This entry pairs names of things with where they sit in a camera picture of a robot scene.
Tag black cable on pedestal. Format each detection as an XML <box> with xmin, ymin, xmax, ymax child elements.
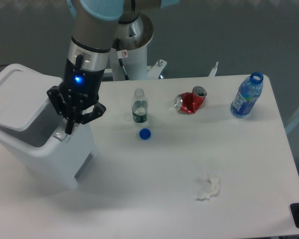
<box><xmin>116</xmin><ymin>38</ymin><xmax>130</xmax><ymax>81</ymax></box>

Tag clear green-label bottle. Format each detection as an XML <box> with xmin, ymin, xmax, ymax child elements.
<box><xmin>132</xmin><ymin>88</ymin><xmax>148</xmax><ymax>123</ymax></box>

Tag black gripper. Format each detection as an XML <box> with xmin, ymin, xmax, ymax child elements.
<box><xmin>47</xmin><ymin>59</ymin><xmax>106</xmax><ymax>134</ymax></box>

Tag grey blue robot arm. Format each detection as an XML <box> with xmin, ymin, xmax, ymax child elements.
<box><xmin>47</xmin><ymin>0</ymin><xmax>178</xmax><ymax>134</ymax></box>

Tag white push-button trash can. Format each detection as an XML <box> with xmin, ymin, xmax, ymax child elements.
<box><xmin>0</xmin><ymin>64</ymin><xmax>97</xmax><ymax>189</ymax></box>

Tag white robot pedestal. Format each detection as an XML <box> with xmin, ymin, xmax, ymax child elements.
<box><xmin>109</xmin><ymin>12</ymin><xmax>153</xmax><ymax>81</ymax></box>

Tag blue bottle cap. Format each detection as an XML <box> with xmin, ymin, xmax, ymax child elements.
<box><xmin>139</xmin><ymin>128</ymin><xmax>151</xmax><ymax>140</ymax></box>

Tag blue drink bottle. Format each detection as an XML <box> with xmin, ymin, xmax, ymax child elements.
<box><xmin>230</xmin><ymin>71</ymin><xmax>264</xmax><ymax>118</ymax></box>

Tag clear white bottle cap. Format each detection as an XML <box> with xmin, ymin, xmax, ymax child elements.
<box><xmin>122</xmin><ymin>114</ymin><xmax>132</xmax><ymax>122</ymax></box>

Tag crushed red soda can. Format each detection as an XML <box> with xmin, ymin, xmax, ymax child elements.
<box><xmin>174</xmin><ymin>86</ymin><xmax>207</xmax><ymax>114</ymax></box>

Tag crumpled white tissue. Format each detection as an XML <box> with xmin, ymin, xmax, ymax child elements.
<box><xmin>196</xmin><ymin>171</ymin><xmax>220</xmax><ymax>201</ymax></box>

